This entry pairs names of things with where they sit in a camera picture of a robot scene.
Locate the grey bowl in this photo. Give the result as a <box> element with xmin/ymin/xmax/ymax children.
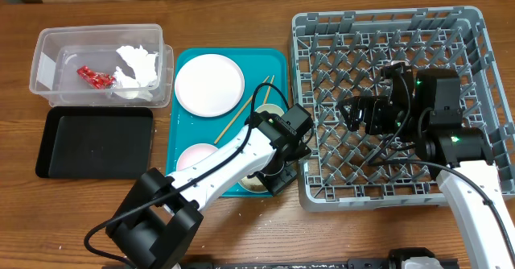
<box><xmin>238</xmin><ymin>176</ymin><xmax>267</xmax><ymax>193</ymax></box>

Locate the white paper cup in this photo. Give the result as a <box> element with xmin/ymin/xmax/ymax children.
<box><xmin>255</xmin><ymin>103</ymin><xmax>284</xmax><ymax>116</ymax></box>

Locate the wooden chopstick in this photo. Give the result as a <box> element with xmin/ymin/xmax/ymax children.
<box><xmin>213</xmin><ymin>95</ymin><xmax>254</xmax><ymax>145</ymax></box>
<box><xmin>262</xmin><ymin>75</ymin><xmax>275</xmax><ymax>105</ymax></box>

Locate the small white plate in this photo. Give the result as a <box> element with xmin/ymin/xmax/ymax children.
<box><xmin>175</xmin><ymin>143</ymin><xmax>218</xmax><ymax>171</ymax></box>

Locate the large white plate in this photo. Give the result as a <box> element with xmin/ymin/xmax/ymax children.
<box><xmin>175</xmin><ymin>54</ymin><xmax>245</xmax><ymax>118</ymax></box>

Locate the white napkin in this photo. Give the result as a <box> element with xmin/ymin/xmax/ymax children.
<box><xmin>113</xmin><ymin>45</ymin><xmax>159</xmax><ymax>101</ymax></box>

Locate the red foil wrapper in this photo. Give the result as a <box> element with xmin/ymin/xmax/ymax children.
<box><xmin>76</xmin><ymin>66</ymin><xmax>116</xmax><ymax>89</ymax></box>

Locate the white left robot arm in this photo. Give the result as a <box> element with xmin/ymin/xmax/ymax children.
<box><xmin>84</xmin><ymin>105</ymin><xmax>314</xmax><ymax>268</ymax></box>

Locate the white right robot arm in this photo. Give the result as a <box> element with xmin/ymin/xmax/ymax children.
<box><xmin>337</xmin><ymin>61</ymin><xmax>514</xmax><ymax>268</ymax></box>

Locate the grey dishwasher rack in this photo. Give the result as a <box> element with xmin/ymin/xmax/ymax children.
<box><xmin>290</xmin><ymin>6</ymin><xmax>514</xmax><ymax>212</ymax></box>

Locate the teal serving tray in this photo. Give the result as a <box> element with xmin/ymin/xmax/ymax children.
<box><xmin>166</xmin><ymin>48</ymin><xmax>290</xmax><ymax>174</ymax></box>

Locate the clear plastic bin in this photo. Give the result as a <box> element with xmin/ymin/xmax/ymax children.
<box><xmin>29</xmin><ymin>24</ymin><xmax>174</xmax><ymax>108</ymax></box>

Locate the black rectangular tray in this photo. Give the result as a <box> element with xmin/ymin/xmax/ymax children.
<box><xmin>35</xmin><ymin>106</ymin><xmax>154</xmax><ymax>180</ymax></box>

